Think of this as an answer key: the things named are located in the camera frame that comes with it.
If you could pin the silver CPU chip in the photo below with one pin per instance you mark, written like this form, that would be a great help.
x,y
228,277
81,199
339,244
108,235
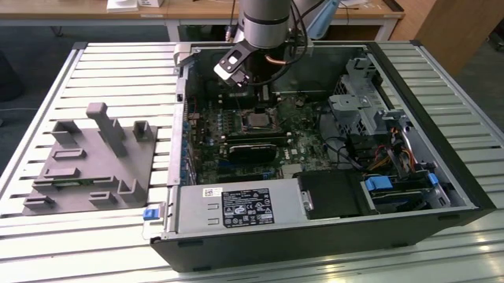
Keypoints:
x,y
263,121

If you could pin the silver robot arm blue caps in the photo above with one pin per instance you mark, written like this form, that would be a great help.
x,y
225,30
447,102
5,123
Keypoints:
x,y
264,29

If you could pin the CPU socket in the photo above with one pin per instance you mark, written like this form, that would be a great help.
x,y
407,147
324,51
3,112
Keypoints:
x,y
243,125

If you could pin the silver metal drive cage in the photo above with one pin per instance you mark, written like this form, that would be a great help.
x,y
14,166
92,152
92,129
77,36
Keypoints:
x,y
344,101

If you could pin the black graphics card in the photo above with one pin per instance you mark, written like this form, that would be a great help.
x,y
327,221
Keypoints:
x,y
252,153

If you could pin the green motherboard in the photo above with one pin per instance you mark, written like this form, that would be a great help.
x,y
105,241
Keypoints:
x,y
311,144

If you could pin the white papers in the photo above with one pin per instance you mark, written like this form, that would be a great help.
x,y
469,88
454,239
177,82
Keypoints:
x,y
356,2

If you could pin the small white printed box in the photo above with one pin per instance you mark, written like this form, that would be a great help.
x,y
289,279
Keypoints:
x,y
152,3

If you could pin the silver chipset heatsink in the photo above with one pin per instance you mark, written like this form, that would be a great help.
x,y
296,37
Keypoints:
x,y
292,170

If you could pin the black expansion slot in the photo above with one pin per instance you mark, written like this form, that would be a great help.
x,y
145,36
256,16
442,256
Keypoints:
x,y
236,177

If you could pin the white cardboard box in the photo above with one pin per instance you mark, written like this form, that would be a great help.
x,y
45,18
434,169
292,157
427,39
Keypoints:
x,y
122,7

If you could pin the black fan shroud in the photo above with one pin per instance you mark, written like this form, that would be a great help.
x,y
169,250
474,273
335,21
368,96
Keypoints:
x,y
335,194

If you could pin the silver power supply unit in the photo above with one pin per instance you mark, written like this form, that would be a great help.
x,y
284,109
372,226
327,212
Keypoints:
x,y
193,206

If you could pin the blue disk carrier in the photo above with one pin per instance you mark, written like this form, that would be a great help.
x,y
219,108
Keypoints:
x,y
378,182

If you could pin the wooden cabinet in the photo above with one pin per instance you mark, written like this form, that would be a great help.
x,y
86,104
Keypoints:
x,y
453,35

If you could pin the wooden desk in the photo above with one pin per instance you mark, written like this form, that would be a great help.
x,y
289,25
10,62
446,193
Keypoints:
x,y
59,9

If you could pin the grey plastic parts rack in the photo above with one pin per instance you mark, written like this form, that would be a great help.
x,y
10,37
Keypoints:
x,y
94,177

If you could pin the blue case latch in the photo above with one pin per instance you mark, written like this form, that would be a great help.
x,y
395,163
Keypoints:
x,y
153,214

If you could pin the blue plastic clip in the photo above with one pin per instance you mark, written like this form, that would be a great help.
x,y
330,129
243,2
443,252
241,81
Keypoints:
x,y
434,179

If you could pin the green RAM stick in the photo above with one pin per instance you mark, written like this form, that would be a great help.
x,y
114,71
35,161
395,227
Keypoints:
x,y
72,184

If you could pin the black bin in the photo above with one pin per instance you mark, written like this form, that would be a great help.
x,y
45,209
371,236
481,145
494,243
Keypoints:
x,y
10,76

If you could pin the black open PC case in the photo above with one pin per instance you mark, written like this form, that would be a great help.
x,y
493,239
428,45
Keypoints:
x,y
296,250

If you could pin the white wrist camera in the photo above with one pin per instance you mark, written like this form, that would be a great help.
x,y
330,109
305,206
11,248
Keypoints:
x,y
232,62

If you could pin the grey plastic bracket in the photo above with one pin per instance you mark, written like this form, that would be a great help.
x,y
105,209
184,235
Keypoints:
x,y
394,114

